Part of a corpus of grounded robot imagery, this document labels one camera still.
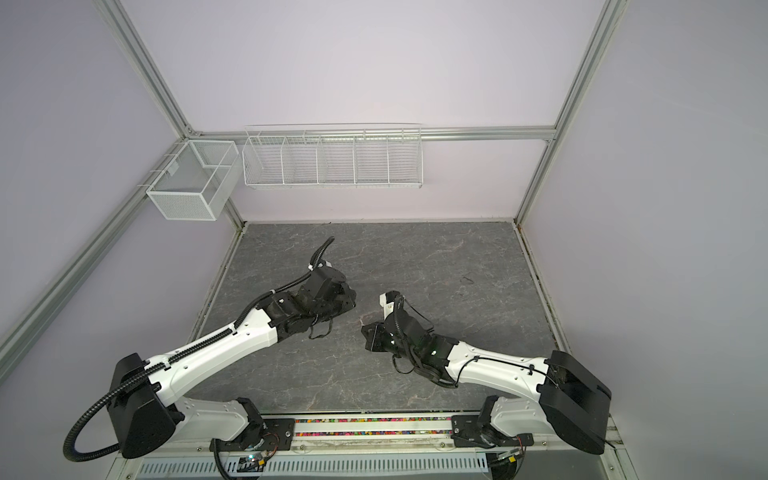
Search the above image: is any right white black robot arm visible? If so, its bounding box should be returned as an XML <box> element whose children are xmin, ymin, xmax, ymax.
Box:
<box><xmin>361</xmin><ymin>291</ymin><xmax>612</xmax><ymax>455</ymax></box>

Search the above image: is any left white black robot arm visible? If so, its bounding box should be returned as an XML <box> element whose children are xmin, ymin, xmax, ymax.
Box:
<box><xmin>62</xmin><ymin>239</ymin><xmax>356</xmax><ymax>462</ymax></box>

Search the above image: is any aluminium enclosure frame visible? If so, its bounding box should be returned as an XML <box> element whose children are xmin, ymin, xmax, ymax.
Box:
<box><xmin>1</xmin><ymin>1</ymin><xmax>627</xmax><ymax>381</ymax></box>

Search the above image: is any white mesh box basket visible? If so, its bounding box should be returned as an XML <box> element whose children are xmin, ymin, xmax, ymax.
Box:
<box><xmin>147</xmin><ymin>140</ymin><xmax>243</xmax><ymax>221</ymax></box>

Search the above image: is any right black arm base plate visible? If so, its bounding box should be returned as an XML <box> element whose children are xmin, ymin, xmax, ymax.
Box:
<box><xmin>451</xmin><ymin>415</ymin><xmax>534</xmax><ymax>449</ymax></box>

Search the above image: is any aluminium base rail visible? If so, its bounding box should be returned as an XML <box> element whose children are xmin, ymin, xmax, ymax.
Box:
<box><xmin>118</xmin><ymin>400</ymin><xmax>623</xmax><ymax>459</ymax></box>

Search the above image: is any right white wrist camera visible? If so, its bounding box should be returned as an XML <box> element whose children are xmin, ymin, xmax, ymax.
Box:
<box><xmin>379</xmin><ymin>290</ymin><xmax>404</xmax><ymax>326</ymax></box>

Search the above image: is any white wire shelf basket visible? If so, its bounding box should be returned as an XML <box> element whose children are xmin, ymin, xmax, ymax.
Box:
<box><xmin>241</xmin><ymin>123</ymin><xmax>424</xmax><ymax>189</ymax></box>

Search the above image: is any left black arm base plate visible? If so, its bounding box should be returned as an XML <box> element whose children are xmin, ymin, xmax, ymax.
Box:
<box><xmin>218</xmin><ymin>417</ymin><xmax>296</xmax><ymax>453</ymax></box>

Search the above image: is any white vented cable duct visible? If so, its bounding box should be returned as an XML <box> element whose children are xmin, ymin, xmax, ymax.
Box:
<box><xmin>136</xmin><ymin>452</ymin><xmax>490</xmax><ymax>479</ymax></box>

